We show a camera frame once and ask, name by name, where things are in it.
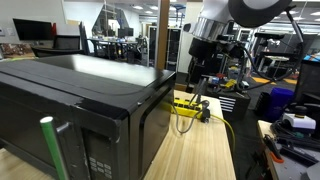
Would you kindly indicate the red object by wall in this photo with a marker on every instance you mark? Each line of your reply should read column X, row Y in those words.
column 54, row 29

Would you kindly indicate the wooden pillar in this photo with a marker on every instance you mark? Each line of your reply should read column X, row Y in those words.
column 162, row 33

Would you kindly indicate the tall black rack cabinet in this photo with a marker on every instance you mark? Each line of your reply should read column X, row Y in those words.
column 173, row 50
column 152, row 46

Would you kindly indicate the blue plastic bin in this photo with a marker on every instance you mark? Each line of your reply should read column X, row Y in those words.
column 280, row 100

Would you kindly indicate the small yellow tool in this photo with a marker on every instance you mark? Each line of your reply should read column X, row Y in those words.
column 230, row 83

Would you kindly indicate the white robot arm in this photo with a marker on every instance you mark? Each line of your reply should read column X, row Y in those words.
column 213, row 10

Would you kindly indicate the brown clutter pile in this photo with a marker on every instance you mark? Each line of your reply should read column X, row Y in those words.
column 15, row 50

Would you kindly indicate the black monitor on side table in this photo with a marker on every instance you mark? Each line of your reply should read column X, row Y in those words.
column 308, row 81

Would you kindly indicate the yellow black power strip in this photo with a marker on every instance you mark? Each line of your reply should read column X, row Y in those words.
column 185, row 108

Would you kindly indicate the white device black knob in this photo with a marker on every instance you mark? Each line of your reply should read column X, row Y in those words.
column 298, row 120

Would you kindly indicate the black cabinet white stripes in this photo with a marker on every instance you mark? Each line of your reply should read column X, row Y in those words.
column 233, row 106

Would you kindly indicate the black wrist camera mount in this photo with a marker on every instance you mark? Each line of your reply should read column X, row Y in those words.
column 231, row 46

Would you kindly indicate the black monitor beside red object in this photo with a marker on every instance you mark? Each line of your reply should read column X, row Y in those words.
column 33, row 30

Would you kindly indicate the long dark office desk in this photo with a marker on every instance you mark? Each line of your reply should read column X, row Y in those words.
column 113, row 42

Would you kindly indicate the black ribbed container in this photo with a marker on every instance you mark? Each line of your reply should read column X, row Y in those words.
column 262, row 104

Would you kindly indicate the black mesh office chair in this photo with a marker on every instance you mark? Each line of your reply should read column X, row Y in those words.
column 66, row 43

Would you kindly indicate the white wall outlet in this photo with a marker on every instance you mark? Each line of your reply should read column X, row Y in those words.
column 2, row 31

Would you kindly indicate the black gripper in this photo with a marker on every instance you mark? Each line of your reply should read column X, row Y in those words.
column 201, row 55

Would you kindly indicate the black computer tower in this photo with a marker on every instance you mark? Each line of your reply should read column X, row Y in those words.
column 83, row 86

